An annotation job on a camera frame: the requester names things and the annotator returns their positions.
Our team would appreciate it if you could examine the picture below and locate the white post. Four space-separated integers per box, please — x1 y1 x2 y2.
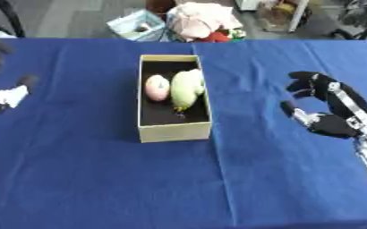
286 0 312 33

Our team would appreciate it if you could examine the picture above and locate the red soft toy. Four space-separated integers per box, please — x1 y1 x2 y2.
197 30 234 43

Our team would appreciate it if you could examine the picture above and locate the pale blue open box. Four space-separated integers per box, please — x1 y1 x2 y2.
105 9 168 42

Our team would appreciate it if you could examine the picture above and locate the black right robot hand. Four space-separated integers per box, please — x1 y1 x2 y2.
278 71 367 140

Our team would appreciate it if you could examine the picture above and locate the tan cardboard box black inside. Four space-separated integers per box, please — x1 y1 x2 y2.
136 54 214 144

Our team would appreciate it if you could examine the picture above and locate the black tripod base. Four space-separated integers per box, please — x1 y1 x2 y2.
329 28 367 41

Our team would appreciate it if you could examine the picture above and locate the green toy pear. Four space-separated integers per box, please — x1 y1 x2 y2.
169 68 208 113

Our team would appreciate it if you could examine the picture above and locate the clear bag with yellow item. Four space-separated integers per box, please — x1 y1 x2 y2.
257 0 314 32

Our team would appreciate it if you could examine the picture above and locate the pink toy peach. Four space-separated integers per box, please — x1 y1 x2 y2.
144 74 171 102

